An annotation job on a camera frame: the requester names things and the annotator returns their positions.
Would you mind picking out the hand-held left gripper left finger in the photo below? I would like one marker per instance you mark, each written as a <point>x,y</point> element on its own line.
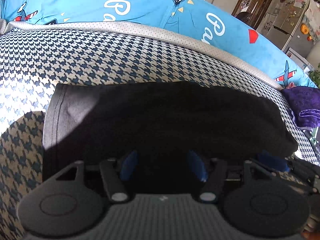
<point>128,166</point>

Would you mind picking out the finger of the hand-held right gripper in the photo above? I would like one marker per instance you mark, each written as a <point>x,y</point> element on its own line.
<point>271,160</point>

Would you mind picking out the orange round ornament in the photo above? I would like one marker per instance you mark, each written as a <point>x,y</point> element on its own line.
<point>304,28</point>

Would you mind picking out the black sweater white stripes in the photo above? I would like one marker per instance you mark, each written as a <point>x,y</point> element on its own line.
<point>175,120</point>

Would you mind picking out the green potted plant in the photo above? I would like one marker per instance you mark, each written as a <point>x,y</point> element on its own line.
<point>315,76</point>

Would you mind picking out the houndstooth bed mat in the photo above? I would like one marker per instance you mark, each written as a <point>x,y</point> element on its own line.
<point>125,60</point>

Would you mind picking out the dark round-back chair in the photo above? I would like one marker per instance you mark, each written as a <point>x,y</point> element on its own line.
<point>246,18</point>

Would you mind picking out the white lettered cabinet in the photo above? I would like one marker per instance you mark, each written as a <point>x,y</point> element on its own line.
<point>268,25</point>

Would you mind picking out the white chest freezer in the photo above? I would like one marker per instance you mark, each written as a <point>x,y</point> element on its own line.
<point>298,60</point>

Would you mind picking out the wooden door frame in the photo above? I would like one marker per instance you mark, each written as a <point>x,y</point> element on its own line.
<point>237,2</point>

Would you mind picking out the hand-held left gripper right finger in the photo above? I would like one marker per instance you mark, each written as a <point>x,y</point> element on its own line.
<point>197,166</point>

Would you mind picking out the grey refrigerator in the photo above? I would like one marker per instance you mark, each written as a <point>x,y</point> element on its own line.
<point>290,17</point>

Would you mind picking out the blue printed quilt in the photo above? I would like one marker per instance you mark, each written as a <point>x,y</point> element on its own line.
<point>75,2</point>

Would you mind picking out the purple floral cloth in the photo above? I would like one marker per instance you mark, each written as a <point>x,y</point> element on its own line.
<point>303,102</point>

